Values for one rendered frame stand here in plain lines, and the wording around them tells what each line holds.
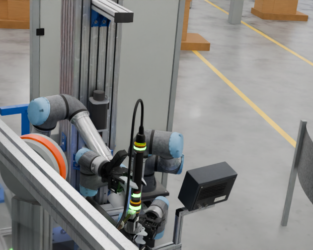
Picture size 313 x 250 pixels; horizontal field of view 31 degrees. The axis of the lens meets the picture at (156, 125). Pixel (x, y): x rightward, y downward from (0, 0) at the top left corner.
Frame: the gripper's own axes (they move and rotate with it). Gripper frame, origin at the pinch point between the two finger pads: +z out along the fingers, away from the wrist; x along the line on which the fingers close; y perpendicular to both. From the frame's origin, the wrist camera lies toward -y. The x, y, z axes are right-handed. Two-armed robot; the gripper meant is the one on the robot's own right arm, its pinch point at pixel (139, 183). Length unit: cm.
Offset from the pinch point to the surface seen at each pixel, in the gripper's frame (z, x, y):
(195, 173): -26, -65, 26
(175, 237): -27, -57, 61
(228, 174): -18, -82, 28
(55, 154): 34, 63, -42
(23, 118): -313, -149, 112
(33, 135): 28, 65, -45
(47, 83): -170, -76, 22
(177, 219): -27, -57, 51
